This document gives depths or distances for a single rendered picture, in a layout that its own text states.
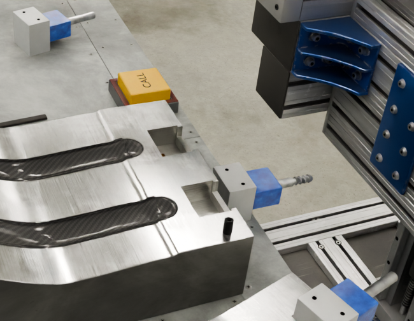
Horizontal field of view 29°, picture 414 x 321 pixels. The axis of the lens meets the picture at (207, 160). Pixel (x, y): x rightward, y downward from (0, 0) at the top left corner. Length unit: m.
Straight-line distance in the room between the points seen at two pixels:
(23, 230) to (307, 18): 0.58
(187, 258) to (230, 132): 1.70
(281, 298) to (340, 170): 1.63
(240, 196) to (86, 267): 0.24
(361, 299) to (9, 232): 0.36
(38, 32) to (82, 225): 0.48
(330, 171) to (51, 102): 1.40
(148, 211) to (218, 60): 2.03
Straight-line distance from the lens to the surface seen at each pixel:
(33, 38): 1.25
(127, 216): 0.85
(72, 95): 1.18
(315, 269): 1.80
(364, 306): 0.83
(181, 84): 2.70
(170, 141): 0.99
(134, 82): 1.14
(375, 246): 1.90
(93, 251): 0.81
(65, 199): 0.87
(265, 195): 0.98
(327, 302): 0.80
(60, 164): 0.92
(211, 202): 0.91
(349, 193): 2.36
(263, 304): 0.82
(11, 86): 1.20
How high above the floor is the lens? 1.46
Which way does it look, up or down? 38 degrees down
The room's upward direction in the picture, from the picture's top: 8 degrees clockwise
